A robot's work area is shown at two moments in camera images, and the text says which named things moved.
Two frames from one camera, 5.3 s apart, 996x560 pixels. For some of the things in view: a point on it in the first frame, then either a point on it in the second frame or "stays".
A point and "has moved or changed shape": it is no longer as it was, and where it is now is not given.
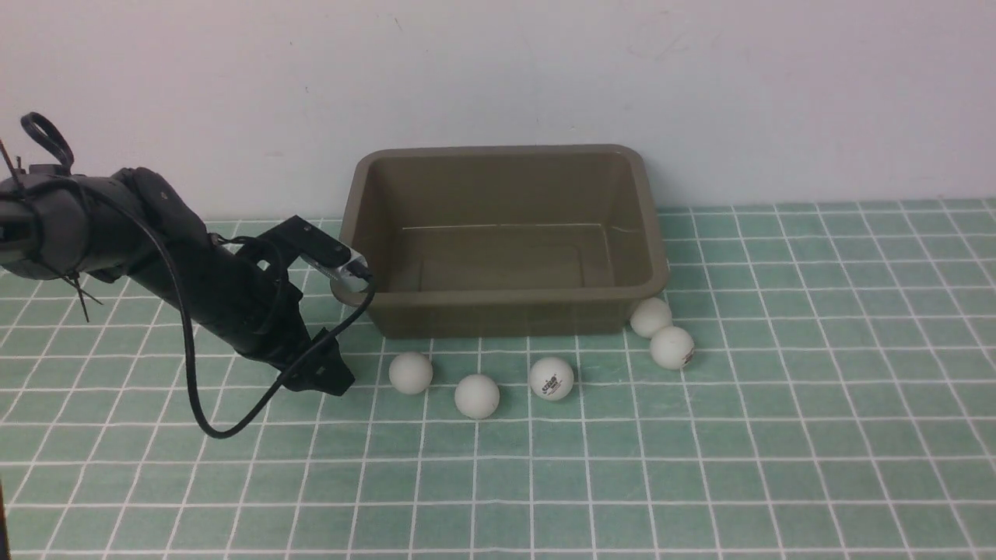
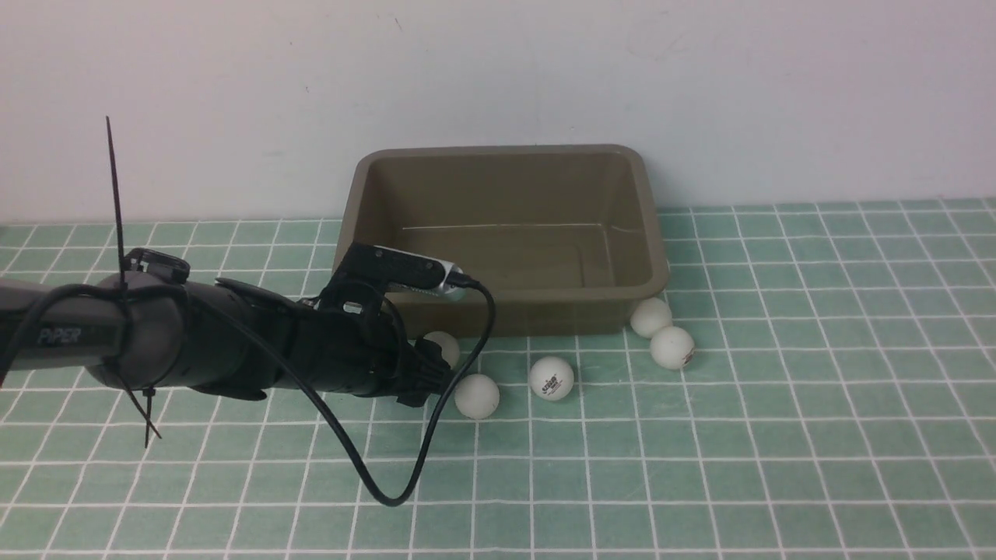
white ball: (672, 348) stays
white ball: (477, 396) stays
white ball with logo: (552, 378) stays
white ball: (650, 316) stays
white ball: (411, 372) has moved or changed shape
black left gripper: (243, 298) to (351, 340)
